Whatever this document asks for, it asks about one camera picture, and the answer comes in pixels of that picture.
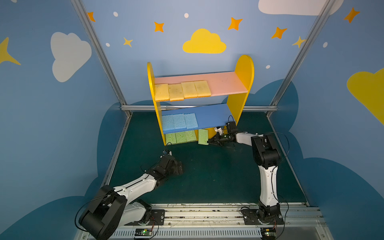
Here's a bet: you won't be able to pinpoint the green sponge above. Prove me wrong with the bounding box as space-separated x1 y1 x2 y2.
185 131 197 142
175 132 188 144
165 133 177 145
198 129 209 146

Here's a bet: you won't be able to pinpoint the blue sponge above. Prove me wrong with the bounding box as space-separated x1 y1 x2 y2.
162 115 175 132
173 114 187 130
184 113 199 129

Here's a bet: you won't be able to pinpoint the yellow sponge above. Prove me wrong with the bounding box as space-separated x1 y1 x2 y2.
168 84 185 102
194 81 212 98
155 84 170 102
181 82 198 99

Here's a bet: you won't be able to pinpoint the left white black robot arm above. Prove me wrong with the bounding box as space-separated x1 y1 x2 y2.
74 151 183 240

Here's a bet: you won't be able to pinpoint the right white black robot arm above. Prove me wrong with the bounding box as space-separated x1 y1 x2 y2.
208 121 283 222

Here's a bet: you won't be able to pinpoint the yellow shelf with coloured boards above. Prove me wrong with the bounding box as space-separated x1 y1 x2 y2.
147 55 255 136

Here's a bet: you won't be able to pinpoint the left green circuit board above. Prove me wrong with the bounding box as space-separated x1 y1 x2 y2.
134 229 153 238

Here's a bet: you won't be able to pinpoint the green circuit board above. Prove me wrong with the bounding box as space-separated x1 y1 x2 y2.
261 228 277 240
134 229 153 238

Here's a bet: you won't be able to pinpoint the right green circuit board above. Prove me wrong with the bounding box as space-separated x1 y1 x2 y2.
261 228 277 240

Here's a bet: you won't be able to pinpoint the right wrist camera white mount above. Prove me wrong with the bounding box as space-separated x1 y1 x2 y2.
214 127 225 136

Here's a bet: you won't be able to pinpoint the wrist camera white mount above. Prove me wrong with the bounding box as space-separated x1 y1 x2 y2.
163 150 173 156
214 127 225 136

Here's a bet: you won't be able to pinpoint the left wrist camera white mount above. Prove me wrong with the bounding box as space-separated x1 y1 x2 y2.
163 150 173 156

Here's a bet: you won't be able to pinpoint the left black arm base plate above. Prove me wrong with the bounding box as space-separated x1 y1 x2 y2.
126 209 165 226

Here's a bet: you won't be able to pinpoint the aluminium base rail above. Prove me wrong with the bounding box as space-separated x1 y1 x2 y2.
111 203 333 240

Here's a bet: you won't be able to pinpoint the rear aluminium frame bar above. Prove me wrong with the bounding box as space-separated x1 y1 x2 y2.
121 105 278 112

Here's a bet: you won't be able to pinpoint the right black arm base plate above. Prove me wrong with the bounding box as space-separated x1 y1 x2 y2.
240 208 285 225

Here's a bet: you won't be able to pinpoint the right aluminium frame post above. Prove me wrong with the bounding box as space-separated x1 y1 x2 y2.
267 0 336 119

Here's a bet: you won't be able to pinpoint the aluminium frame post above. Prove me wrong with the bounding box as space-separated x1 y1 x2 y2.
71 0 127 108
267 0 336 119

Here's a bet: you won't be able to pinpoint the left aluminium frame post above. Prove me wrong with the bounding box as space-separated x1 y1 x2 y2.
71 0 127 108

